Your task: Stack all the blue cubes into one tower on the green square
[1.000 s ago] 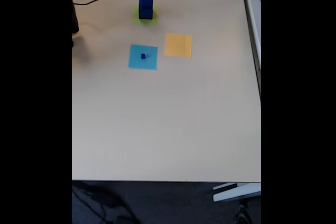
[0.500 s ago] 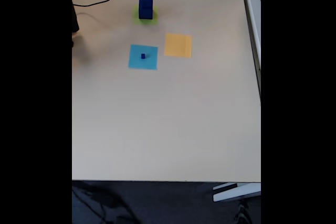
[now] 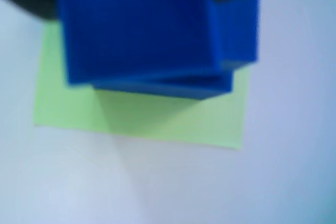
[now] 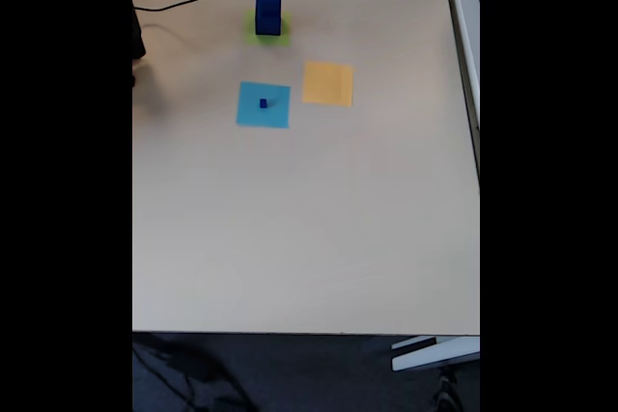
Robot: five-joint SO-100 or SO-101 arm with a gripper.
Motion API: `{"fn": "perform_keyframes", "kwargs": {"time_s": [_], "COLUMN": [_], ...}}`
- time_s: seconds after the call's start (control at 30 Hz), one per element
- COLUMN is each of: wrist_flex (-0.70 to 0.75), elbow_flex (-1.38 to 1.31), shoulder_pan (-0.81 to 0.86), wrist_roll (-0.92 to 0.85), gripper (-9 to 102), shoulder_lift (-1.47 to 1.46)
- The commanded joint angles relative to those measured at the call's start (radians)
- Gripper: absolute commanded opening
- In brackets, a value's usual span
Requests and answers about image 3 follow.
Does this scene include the small blue cube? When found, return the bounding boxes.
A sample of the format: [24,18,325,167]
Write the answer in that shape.
[54,0,224,86]

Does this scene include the large blue cube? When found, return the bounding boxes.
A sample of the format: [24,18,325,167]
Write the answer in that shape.
[91,62,235,101]

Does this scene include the green paper square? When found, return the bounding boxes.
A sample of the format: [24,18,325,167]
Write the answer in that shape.
[33,21,252,151]

